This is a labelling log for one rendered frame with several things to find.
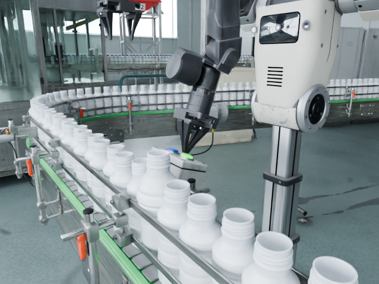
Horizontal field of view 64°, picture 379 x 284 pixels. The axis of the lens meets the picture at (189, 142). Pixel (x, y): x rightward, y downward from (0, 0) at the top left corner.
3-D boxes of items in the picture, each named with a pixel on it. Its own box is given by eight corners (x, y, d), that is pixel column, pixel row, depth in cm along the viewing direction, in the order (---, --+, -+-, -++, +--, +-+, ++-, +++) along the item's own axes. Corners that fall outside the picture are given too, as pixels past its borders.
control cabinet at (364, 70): (364, 117, 691) (378, 29, 639) (383, 121, 646) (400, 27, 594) (335, 120, 666) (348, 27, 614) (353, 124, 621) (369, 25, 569)
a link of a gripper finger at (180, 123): (185, 155, 66) (198, 114, 65) (168, 147, 72) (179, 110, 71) (207, 160, 70) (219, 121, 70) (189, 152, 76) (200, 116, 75)
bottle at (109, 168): (124, 226, 63) (119, 151, 59) (101, 221, 65) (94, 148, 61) (139, 213, 69) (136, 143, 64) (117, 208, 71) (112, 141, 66)
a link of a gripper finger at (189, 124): (180, 153, 68) (192, 113, 67) (163, 145, 73) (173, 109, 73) (202, 158, 72) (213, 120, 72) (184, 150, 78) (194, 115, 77)
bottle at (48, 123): (64, 153, 111) (58, 109, 106) (67, 158, 106) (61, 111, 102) (45, 156, 108) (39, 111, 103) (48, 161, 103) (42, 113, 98)
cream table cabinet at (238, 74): (235, 132, 554) (238, 66, 522) (252, 141, 498) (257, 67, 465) (178, 137, 520) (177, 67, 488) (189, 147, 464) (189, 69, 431)
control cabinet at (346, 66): (332, 120, 664) (344, 27, 612) (351, 124, 618) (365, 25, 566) (302, 122, 639) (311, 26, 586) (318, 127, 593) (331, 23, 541)
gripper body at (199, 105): (198, 120, 65) (207, 88, 65) (172, 113, 73) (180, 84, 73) (218, 127, 69) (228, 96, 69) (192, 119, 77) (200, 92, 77)
